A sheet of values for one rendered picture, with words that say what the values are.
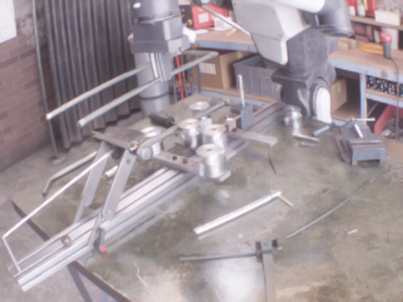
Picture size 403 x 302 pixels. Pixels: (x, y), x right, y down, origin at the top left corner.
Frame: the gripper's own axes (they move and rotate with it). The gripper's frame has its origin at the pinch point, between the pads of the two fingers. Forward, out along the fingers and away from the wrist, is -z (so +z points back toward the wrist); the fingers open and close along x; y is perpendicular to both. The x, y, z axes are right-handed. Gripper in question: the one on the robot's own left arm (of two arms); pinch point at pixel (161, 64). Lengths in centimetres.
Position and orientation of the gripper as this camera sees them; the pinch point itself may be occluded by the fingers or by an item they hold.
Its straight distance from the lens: 76.0
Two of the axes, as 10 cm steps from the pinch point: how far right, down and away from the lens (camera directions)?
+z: -1.1, -8.9, -4.5
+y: 5.6, -4.3, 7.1
